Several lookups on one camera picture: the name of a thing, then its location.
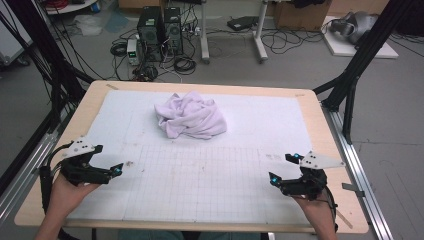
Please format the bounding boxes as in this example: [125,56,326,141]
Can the person's right hand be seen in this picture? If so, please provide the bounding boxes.
[293,194,335,225]

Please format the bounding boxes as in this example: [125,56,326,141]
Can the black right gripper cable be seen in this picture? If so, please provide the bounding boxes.
[323,185,340,233]

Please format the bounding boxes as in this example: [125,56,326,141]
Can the grey metal bracket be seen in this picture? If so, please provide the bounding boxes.
[341,182,366,198]

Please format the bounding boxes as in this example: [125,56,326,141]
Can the white floor board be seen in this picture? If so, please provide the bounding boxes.
[321,15,400,60]

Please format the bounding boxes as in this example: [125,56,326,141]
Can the grey headset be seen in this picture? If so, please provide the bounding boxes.
[329,11,378,46]

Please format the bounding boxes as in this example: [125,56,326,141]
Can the aluminium rail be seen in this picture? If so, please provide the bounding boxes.
[0,109,76,228]
[320,102,395,240]

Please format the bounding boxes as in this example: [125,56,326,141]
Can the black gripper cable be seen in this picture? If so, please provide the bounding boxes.
[39,141,74,216]
[323,185,340,233]

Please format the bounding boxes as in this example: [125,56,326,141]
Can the white grid mat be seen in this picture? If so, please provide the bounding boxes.
[68,89,316,224]

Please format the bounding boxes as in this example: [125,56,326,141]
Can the black computer tower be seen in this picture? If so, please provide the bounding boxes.
[137,6,165,63]
[163,6,184,56]

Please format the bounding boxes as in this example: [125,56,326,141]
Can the black flat device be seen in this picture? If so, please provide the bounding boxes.
[227,15,260,32]

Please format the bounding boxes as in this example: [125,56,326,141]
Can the teal floor sheet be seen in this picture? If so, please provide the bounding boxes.
[105,9,130,34]

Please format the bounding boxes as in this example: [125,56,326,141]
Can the black frame strut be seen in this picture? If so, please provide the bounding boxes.
[3,0,97,133]
[312,0,417,145]

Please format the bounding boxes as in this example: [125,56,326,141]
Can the loose black floor cables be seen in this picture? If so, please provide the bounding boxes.
[260,28,325,55]

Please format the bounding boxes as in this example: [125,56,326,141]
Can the lilac towel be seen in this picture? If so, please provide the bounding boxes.
[154,91,228,140]

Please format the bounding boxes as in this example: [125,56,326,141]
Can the clear plastic bag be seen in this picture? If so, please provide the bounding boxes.
[73,14,103,37]

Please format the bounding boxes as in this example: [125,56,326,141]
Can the white desk leg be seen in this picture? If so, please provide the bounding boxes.
[252,0,270,64]
[199,0,212,65]

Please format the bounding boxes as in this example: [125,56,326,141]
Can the large cardboard box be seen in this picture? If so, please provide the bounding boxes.
[273,0,332,33]

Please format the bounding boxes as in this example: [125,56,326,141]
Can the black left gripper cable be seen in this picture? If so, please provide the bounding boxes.
[39,141,74,216]

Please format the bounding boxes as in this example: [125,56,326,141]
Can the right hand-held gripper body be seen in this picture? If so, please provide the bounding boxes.
[279,150,346,201]

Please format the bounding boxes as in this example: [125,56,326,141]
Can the coiled black cable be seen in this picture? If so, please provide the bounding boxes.
[109,41,129,58]
[173,55,198,76]

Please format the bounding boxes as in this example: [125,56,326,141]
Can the thin wooden strip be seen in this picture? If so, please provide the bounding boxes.
[334,209,354,230]

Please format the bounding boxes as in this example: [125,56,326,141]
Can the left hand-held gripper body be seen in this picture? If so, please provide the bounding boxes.
[59,135,113,187]

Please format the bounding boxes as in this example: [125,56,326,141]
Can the person's left hand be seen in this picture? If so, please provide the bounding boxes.
[49,173,101,218]

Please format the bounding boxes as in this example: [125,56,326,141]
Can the white cabinet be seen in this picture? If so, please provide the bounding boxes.
[0,9,33,67]

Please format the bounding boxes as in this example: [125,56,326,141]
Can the white round table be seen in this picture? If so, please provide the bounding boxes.
[44,0,100,15]

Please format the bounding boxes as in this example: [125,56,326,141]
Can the white power supply unit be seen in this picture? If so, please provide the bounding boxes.
[126,38,142,66]

